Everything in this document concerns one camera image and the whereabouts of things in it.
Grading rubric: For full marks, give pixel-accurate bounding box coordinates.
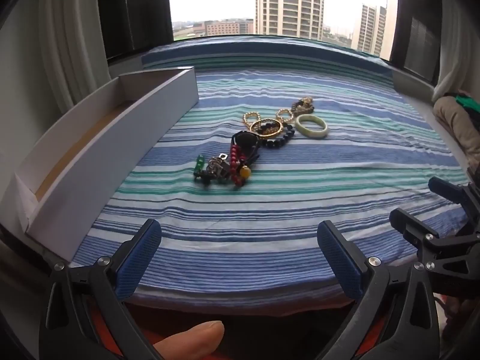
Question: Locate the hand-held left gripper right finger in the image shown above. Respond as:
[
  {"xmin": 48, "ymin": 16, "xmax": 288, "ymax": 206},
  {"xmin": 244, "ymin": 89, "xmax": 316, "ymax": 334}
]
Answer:
[{"xmin": 317, "ymin": 220, "xmax": 441, "ymax": 360}]

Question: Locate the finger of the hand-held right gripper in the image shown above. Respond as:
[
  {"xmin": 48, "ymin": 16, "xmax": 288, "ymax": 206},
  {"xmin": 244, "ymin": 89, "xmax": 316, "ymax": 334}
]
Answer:
[
  {"xmin": 428, "ymin": 175, "xmax": 480, "ymax": 233},
  {"xmin": 389, "ymin": 208, "xmax": 480, "ymax": 299}
]

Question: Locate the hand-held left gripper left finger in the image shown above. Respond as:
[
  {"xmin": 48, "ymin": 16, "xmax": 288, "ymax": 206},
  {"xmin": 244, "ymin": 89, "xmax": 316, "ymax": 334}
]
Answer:
[{"xmin": 39, "ymin": 218, "xmax": 166, "ymax": 360}]

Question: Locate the long white cardboard box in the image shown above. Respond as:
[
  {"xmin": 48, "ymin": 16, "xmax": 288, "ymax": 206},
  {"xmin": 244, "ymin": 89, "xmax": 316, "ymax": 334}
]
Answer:
[{"xmin": 0, "ymin": 67, "xmax": 199, "ymax": 263}]

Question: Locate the dark bead bracelet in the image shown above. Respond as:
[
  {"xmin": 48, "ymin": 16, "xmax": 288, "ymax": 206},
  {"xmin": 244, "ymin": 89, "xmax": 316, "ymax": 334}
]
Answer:
[{"xmin": 259, "ymin": 120, "xmax": 297, "ymax": 149}]

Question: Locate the gold filigree bangle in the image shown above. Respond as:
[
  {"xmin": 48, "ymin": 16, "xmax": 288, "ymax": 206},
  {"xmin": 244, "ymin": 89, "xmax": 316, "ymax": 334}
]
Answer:
[{"xmin": 250, "ymin": 119, "xmax": 285, "ymax": 138}]

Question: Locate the person's left hand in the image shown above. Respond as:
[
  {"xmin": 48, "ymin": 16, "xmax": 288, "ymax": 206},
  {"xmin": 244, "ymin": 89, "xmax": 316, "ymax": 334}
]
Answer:
[{"xmin": 152, "ymin": 320, "xmax": 225, "ymax": 360}]

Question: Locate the blue green striped bed sheet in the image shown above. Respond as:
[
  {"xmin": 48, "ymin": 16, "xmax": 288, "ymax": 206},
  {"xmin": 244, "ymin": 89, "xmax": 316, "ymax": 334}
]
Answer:
[{"xmin": 71, "ymin": 35, "xmax": 469, "ymax": 316}]

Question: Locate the white sheer curtain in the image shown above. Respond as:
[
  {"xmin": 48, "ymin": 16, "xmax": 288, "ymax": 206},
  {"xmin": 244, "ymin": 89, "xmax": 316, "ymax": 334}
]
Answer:
[{"xmin": 431, "ymin": 34, "xmax": 480, "ymax": 102}]

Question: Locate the pale green jade bangle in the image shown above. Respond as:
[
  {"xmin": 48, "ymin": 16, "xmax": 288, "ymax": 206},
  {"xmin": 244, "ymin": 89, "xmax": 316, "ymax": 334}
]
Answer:
[{"xmin": 295, "ymin": 114, "xmax": 330, "ymax": 138}]

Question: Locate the dark louvred window panel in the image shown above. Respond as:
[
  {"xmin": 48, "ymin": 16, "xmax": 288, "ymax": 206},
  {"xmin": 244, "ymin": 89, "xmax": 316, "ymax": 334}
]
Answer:
[{"xmin": 390, "ymin": 0, "xmax": 444, "ymax": 85}]

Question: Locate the slim grey apartment building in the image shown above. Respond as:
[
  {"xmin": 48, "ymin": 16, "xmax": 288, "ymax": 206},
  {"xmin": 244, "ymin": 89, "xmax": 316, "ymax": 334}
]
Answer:
[{"xmin": 356, "ymin": 3, "xmax": 388, "ymax": 58}]

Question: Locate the white pleated curtain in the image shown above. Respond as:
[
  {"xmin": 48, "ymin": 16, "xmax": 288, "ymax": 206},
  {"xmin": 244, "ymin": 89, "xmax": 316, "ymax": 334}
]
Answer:
[{"xmin": 37, "ymin": 0, "xmax": 113, "ymax": 115}]

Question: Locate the tall grey tower building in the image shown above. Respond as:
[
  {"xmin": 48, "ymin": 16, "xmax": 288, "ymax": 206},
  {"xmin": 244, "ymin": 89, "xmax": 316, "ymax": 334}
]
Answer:
[{"xmin": 255, "ymin": 0, "xmax": 325, "ymax": 40}]

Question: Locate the dark window screen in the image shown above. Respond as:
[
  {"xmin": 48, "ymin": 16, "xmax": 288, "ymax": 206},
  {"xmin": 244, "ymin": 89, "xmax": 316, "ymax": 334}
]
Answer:
[{"xmin": 95, "ymin": 0, "xmax": 175, "ymax": 61}]

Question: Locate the red bead bracelet yellow bead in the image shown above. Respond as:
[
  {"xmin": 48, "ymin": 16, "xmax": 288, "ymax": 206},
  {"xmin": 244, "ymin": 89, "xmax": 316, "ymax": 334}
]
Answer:
[{"xmin": 229, "ymin": 144, "xmax": 253, "ymax": 190}]

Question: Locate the brown bead bracelet gold charm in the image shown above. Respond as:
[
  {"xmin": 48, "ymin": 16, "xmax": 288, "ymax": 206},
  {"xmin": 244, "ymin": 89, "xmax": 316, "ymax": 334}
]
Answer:
[{"xmin": 292, "ymin": 97, "xmax": 316, "ymax": 117}]

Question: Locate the gold chain necklace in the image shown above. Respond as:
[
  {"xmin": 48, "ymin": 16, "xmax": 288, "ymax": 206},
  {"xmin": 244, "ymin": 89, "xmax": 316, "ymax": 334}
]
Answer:
[{"xmin": 242, "ymin": 109, "xmax": 297, "ymax": 129}]

